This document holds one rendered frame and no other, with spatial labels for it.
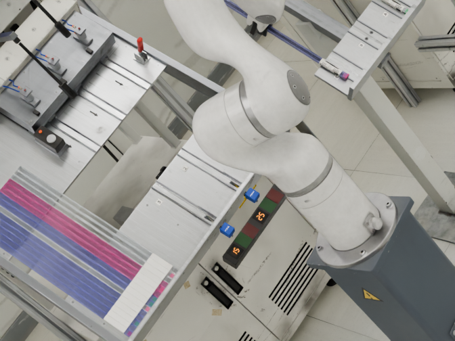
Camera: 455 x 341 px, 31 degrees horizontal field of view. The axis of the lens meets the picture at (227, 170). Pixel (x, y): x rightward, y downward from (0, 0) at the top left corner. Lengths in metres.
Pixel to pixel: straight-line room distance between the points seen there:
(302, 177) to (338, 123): 1.87
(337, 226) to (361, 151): 1.56
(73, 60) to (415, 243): 1.03
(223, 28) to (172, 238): 0.70
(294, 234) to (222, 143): 1.10
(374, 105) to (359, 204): 0.79
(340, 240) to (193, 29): 0.51
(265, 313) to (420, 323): 0.87
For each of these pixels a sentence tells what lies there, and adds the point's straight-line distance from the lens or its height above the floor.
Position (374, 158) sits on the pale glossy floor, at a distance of 3.10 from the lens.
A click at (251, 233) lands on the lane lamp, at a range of 2.03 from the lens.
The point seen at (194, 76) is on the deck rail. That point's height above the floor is 0.92.
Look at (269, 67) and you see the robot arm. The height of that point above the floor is 1.13.
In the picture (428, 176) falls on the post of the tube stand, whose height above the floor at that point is 0.18.
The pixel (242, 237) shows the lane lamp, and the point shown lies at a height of 0.66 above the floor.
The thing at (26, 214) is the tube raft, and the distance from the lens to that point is 2.12.
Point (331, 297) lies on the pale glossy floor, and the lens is 2.74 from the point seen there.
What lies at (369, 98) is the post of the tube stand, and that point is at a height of 0.53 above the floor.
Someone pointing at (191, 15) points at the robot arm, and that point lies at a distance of 1.49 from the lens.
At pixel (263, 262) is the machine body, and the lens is 2.52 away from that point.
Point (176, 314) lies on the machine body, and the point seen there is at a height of 0.46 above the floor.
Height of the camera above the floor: 1.74
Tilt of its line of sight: 28 degrees down
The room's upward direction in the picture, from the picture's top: 43 degrees counter-clockwise
